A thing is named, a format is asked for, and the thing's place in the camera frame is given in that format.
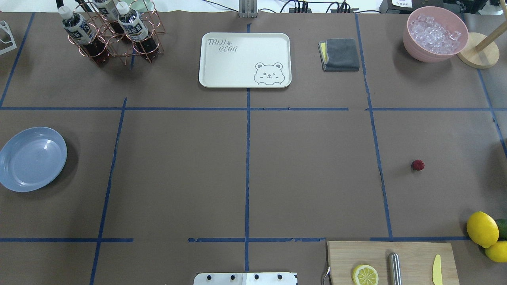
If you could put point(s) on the red strawberry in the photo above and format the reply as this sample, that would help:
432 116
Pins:
418 165

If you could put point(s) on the white bear tray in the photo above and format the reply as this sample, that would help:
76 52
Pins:
245 60

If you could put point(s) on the front right tea bottle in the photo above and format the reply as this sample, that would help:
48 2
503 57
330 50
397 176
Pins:
133 25

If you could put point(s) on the lemon half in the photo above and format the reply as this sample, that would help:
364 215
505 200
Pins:
365 275

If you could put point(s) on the blue plastic plate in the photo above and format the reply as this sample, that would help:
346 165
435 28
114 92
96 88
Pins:
32 159

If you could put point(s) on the wooden cutting board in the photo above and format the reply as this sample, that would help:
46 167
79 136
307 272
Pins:
416 261

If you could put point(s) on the steel handle knife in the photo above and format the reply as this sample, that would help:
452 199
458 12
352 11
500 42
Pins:
395 269

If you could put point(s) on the copper wire bottle rack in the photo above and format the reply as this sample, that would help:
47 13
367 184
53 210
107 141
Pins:
119 46

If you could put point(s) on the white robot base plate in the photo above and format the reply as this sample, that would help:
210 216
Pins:
246 278

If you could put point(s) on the front left tea bottle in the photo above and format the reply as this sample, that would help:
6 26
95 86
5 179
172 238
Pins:
83 35

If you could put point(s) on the small yellow lemon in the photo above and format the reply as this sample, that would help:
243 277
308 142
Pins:
497 252

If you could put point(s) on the pink bowl of ice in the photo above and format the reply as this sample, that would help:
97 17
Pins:
433 34

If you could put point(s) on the yellow plastic knife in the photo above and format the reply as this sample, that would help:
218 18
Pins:
437 270

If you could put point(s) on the wooden cup stand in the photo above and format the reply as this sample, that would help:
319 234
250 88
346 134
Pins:
481 51

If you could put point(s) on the green lime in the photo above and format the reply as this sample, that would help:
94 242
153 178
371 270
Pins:
502 228

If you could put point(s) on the tea bottle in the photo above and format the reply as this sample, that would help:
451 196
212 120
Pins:
83 35
133 25
107 9

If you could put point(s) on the aluminium frame post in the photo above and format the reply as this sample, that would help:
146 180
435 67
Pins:
247 9

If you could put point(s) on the large yellow lemon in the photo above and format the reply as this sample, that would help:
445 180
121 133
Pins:
482 229

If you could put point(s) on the white wire cup rack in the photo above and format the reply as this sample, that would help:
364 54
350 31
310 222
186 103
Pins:
8 43

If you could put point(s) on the rear tea bottle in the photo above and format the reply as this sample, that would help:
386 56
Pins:
107 9

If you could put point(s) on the grey folded cloth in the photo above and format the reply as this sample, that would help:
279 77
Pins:
339 55

